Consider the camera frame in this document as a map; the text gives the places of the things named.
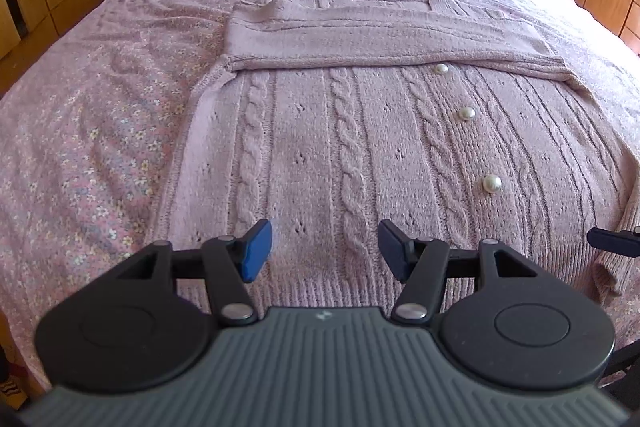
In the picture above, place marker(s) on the pink floral bedsheet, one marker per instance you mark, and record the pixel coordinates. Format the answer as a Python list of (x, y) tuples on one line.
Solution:
[(80, 147)]

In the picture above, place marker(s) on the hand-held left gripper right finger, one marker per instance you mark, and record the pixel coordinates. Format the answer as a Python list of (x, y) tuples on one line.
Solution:
[(392, 249)]

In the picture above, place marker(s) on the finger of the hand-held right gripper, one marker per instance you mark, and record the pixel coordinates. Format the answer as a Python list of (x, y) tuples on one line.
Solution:
[(615, 242)]

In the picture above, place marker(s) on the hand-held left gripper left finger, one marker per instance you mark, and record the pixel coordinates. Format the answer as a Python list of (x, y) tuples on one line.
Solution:
[(257, 249)]

